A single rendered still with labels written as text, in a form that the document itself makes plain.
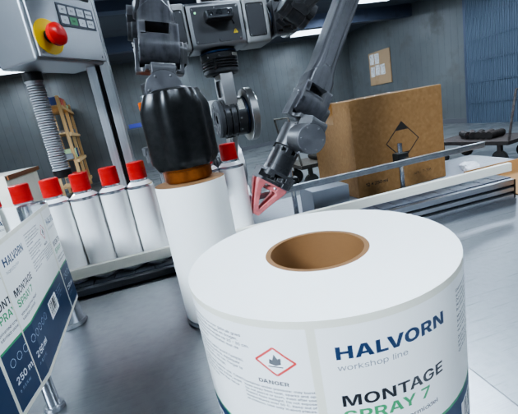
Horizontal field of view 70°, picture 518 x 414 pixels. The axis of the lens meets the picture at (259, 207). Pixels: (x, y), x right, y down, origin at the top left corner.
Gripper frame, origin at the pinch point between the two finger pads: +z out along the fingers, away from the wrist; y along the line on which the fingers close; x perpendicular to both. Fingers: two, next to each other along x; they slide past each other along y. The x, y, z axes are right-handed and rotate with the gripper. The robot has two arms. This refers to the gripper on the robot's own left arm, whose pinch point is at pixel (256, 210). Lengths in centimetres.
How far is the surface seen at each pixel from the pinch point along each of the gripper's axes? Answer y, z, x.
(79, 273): 4.1, 24.3, -26.7
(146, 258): 4.2, 17.0, -16.8
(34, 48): 1.3, -9.1, -48.5
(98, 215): 2.0, 13.3, -28.1
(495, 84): -605, -422, 543
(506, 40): -576, -487, 495
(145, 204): 2.8, 7.6, -21.2
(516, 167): -12, -43, 70
